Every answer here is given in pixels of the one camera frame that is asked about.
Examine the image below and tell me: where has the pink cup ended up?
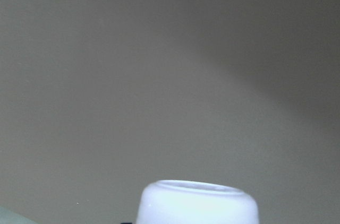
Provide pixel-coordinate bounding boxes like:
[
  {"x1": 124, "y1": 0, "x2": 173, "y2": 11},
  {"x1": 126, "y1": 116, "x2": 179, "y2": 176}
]
[{"x1": 136, "y1": 180, "x2": 260, "y2": 223}]

